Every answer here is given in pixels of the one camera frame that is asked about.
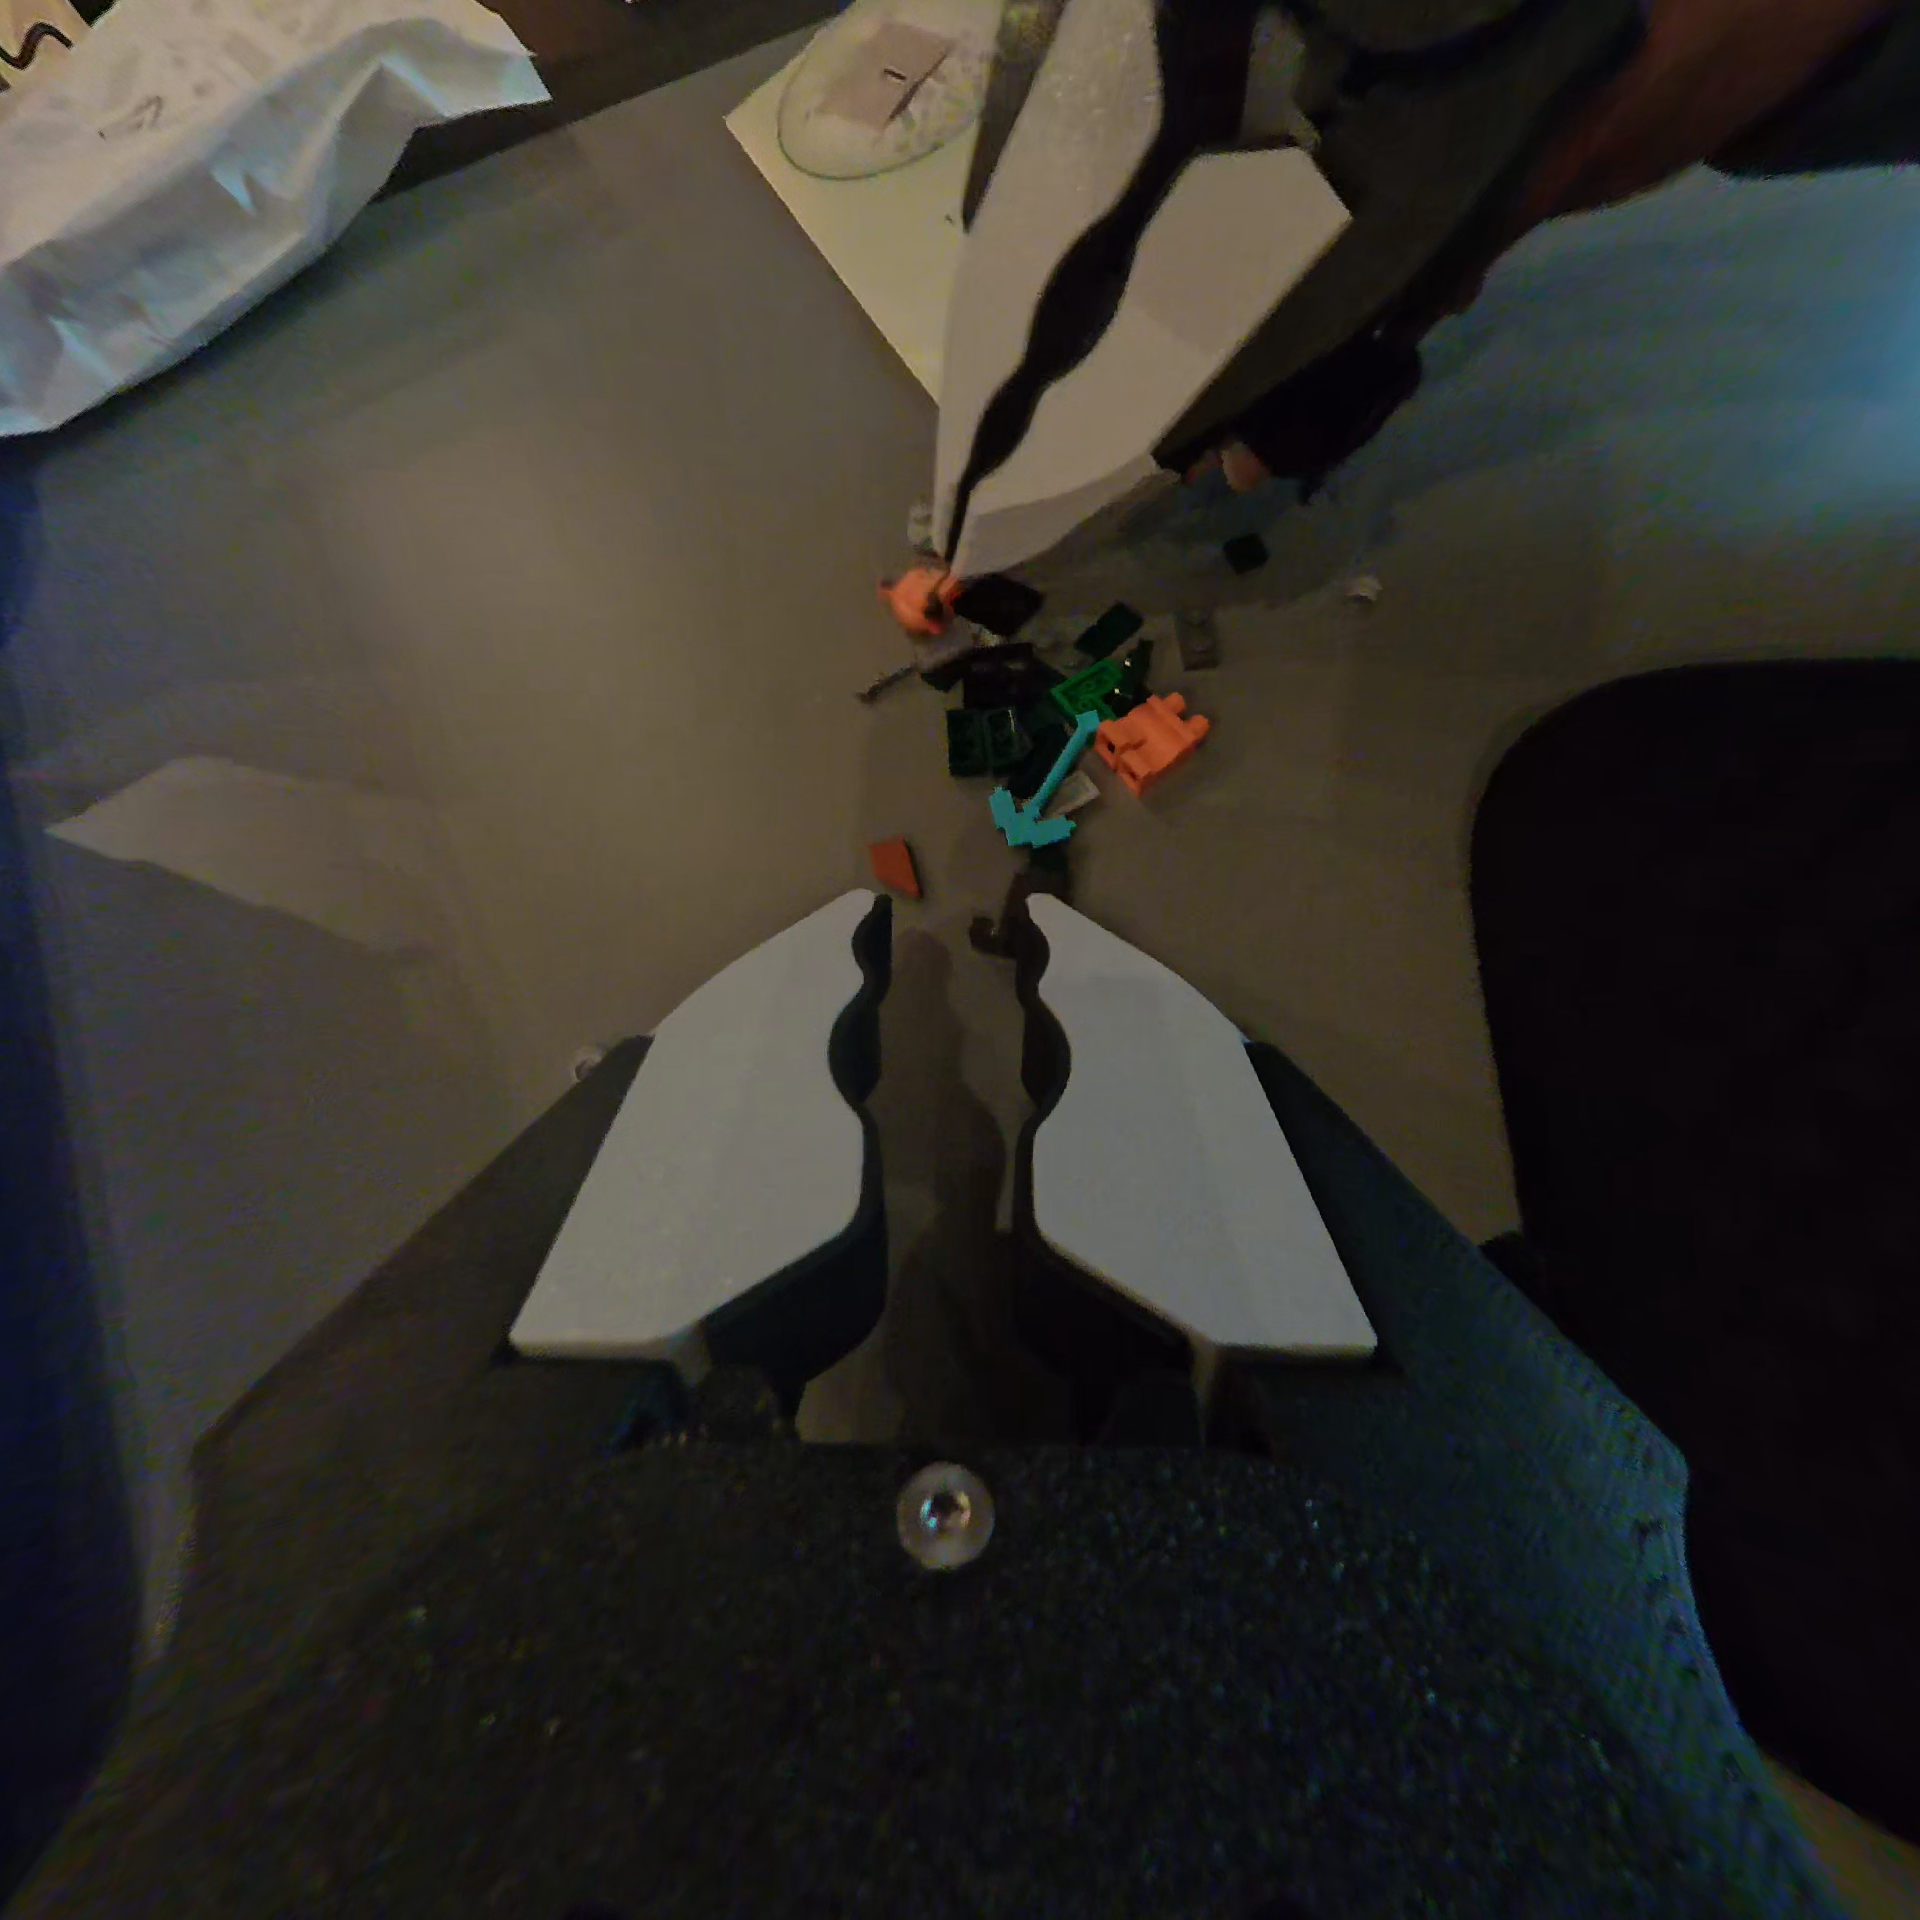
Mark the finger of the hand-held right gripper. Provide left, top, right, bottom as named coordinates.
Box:
left=930, top=0, right=1172, bottom=563
left=956, top=145, right=1357, bottom=580

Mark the white paper bag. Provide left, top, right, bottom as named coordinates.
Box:
left=0, top=0, right=551, bottom=441

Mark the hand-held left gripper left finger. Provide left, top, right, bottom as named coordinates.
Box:
left=512, top=890, right=895, bottom=1358

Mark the person's right hand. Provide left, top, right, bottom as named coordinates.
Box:
left=1560, top=0, right=1920, bottom=227

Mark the pile of toy bricks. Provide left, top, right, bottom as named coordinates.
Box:
left=862, top=496, right=1239, bottom=858

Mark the orange toy brick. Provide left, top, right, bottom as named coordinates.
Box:
left=1093, top=690, right=1210, bottom=794

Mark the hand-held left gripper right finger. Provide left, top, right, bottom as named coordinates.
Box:
left=1005, top=896, right=1382, bottom=1367

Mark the white instruction booklet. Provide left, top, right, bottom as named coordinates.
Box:
left=727, top=0, right=1038, bottom=398

